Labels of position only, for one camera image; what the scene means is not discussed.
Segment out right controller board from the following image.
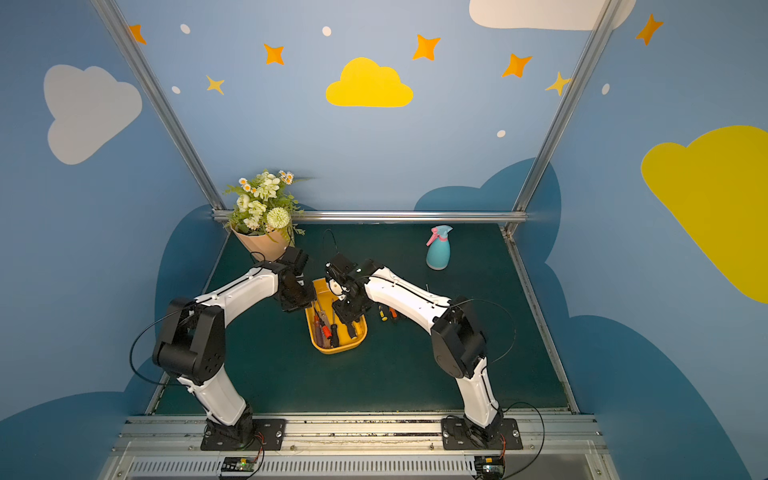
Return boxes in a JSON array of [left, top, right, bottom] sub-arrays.
[[473, 455, 506, 480]]

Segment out left controller board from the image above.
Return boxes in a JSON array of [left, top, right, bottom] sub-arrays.
[[220, 456, 260, 476]]

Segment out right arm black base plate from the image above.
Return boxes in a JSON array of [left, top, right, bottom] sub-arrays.
[[440, 415, 523, 451]]

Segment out controller board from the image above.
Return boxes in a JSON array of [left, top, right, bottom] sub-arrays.
[[220, 456, 260, 476], [473, 455, 506, 480]]

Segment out teal spray bottle pink trigger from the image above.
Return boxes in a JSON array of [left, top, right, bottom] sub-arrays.
[[426, 225, 452, 271]]

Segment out right aluminium frame post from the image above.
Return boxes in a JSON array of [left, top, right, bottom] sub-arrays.
[[512, 0, 624, 213]]

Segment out terracotta flower pot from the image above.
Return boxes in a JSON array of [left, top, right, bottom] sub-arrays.
[[233, 230, 293, 261]]

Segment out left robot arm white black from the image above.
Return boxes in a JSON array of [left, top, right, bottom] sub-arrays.
[[152, 246, 316, 448]]

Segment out aluminium back frame bar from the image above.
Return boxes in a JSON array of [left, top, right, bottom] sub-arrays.
[[212, 209, 529, 224]]

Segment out left aluminium frame post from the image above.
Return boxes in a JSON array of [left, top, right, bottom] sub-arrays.
[[91, 0, 226, 211]]

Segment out artificial white green flowers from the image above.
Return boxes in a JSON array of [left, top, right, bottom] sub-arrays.
[[224, 170, 304, 246]]

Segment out black yellow handle screwdriver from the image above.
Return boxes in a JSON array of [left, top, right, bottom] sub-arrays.
[[378, 304, 389, 322]]

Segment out aluminium front rail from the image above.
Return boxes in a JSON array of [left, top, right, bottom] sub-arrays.
[[99, 408, 619, 479]]

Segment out yellow plastic storage box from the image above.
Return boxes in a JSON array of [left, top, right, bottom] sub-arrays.
[[305, 278, 368, 355]]

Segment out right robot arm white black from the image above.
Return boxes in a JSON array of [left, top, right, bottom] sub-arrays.
[[325, 254, 503, 441]]

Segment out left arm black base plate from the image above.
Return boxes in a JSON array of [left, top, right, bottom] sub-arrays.
[[200, 417, 286, 451]]

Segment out aluminium frame post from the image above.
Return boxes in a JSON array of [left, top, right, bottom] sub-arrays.
[[91, 0, 226, 211], [512, 0, 624, 213]]

